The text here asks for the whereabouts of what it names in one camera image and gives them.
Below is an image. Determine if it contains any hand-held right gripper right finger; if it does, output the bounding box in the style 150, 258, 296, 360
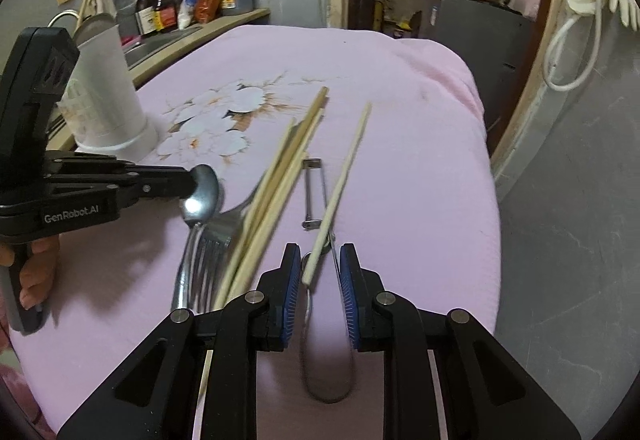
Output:
339, 242, 583, 440

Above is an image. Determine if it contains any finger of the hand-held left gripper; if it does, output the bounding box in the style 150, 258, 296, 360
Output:
46, 153, 202, 211

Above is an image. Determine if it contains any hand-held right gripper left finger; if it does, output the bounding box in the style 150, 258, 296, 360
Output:
56, 242, 303, 440

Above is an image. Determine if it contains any metal spoon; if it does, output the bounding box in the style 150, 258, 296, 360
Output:
170, 163, 224, 313

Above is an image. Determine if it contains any white plastic utensil holder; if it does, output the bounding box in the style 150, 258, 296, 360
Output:
56, 14, 161, 167

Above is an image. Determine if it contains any person's left hand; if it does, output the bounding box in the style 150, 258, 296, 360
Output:
0, 237, 61, 311

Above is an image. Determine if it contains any steel faucet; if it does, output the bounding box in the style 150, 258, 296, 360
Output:
46, 8, 82, 29

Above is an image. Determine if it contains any metal fork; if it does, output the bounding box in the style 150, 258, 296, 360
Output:
187, 190, 266, 315

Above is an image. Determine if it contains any steel sink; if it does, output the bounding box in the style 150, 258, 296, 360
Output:
122, 26, 203, 69

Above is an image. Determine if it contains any pink floral blanket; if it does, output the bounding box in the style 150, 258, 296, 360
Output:
7, 24, 503, 440

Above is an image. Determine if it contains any white blue seasoning bag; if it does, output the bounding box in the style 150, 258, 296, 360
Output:
176, 0, 202, 30

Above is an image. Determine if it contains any kitchen counter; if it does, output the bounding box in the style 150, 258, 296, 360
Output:
120, 8, 272, 88

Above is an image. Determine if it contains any grey fridge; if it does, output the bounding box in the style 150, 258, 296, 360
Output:
431, 0, 540, 143

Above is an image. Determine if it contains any metal wire utensil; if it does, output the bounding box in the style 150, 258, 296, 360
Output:
298, 158, 361, 404

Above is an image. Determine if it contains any worn wooden door frame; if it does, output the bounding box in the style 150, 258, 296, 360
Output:
325, 0, 581, 181

